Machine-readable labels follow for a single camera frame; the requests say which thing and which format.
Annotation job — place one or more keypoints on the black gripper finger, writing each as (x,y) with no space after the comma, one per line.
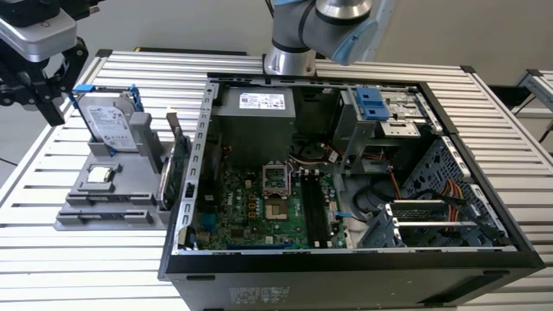
(11,95)
(58,110)

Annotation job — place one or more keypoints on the black yellow edge bar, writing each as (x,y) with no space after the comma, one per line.
(195,51)

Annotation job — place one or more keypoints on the round black speaker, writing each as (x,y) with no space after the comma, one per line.
(311,151)

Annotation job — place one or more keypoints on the perforated grey disk cage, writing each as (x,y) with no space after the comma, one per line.
(432,168)

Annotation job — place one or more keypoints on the green motherboard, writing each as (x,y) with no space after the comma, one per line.
(242,191)

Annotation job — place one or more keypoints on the blue plastic drive latch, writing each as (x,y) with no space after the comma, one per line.
(374,111)
(368,95)

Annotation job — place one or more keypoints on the grey power supply unit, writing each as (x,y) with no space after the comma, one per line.
(255,129)

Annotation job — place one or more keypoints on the grey disk bay bracket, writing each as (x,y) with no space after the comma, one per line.
(415,210)

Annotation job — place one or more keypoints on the metal slat side table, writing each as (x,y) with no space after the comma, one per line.
(536,81)

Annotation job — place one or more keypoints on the blue expansion slot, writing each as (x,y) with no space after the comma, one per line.
(259,247)

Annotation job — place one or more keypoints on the CPU socket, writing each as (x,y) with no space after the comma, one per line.
(276,210)

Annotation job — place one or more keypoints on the grey parts rack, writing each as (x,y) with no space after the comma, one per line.
(130,168)

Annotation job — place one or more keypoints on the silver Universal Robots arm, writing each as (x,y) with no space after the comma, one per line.
(303,32)

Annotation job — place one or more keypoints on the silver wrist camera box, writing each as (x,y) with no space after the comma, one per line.
(39,35)

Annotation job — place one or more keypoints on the green graphics card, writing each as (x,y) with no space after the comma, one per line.
(178,168)

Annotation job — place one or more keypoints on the blue disk carrier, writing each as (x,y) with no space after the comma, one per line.
(138,97)

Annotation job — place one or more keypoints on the grey metal drive cage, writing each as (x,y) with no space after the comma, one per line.
(359,139)

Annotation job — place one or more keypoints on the black RAM slot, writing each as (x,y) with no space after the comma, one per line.
(324,209)
(307,209)
(319,209)
(312,209)

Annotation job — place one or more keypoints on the black open PC case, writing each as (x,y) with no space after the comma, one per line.
(303,278)

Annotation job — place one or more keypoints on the silver CPU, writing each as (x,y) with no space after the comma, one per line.
(99,175)

